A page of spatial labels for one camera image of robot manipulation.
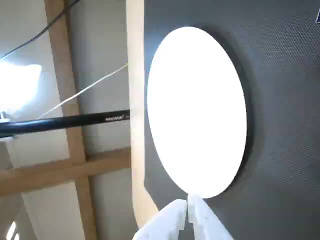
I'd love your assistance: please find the white round dish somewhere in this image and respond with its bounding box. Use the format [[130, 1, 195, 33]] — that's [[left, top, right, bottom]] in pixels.
[[146, 26, 248, 200]]

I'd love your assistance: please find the thin black cable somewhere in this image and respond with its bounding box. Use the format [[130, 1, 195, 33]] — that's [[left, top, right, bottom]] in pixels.
[[0, 0, 81, 61]]

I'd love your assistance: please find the dark grey mat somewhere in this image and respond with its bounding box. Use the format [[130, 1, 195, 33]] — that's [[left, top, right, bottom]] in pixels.
[[143, 0, 320, 240]]

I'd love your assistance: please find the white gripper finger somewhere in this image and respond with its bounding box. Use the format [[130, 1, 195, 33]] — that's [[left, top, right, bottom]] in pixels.
[[132, 198, 188, 240], [187, 193, 234, 240]]

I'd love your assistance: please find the black tripod pole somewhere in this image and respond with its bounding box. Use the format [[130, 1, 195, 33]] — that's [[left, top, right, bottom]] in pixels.
[[0, 109, 131, 138]]

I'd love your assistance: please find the thin white cable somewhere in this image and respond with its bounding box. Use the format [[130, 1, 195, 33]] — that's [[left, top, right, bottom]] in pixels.
[[39, 62, 130, 119]]

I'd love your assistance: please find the light wooden frame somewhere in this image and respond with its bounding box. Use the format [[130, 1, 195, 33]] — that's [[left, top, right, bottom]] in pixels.
[[0, 0, 131, 240]]

